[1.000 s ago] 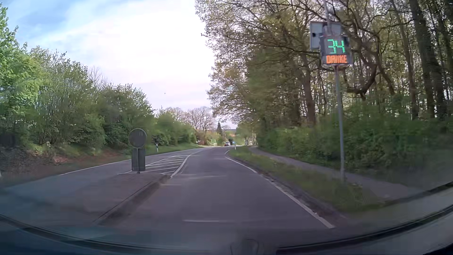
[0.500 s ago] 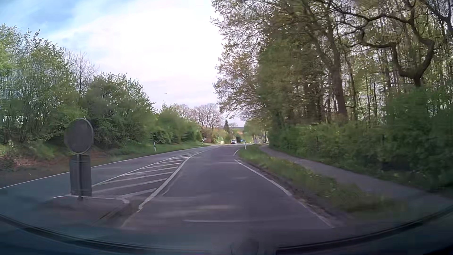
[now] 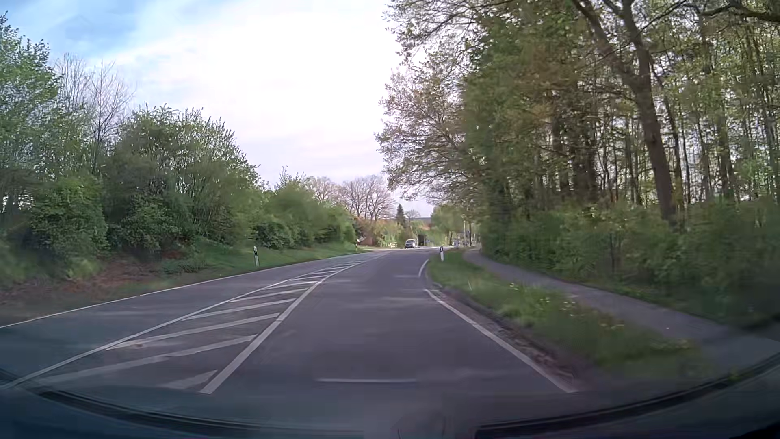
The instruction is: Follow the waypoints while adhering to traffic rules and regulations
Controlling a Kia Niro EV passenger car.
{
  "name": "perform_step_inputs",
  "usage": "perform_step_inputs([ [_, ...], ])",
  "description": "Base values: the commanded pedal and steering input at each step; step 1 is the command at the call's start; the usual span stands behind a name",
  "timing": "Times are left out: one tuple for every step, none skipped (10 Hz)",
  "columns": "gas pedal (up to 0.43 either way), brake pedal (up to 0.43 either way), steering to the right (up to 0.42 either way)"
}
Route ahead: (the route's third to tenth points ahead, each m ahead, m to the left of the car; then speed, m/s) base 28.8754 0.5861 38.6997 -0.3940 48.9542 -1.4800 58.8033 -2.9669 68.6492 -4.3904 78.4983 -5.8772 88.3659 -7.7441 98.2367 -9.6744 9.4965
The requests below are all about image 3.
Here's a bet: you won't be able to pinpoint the bare trees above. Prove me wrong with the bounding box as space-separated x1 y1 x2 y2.
308 174 398 222

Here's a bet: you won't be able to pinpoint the grey asphalt road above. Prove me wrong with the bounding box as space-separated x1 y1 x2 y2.
0 247 580 403

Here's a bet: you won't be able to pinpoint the grass strip beside path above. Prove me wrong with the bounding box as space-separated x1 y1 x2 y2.
427 249 714 382

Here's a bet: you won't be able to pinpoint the car's own bonnet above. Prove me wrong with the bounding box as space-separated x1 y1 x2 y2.
0 352 780 439

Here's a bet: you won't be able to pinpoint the grass verge with bank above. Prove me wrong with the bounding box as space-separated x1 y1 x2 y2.
0 241 366 325

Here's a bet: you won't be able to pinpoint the wood of tall trees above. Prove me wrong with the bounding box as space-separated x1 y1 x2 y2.
377 0 780 324

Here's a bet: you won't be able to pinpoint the row of trees and bushes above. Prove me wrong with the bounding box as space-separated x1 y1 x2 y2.
0 12 360 269

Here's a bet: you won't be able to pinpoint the grey asphalt cycle path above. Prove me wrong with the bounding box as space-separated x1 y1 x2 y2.
463 249 780 373

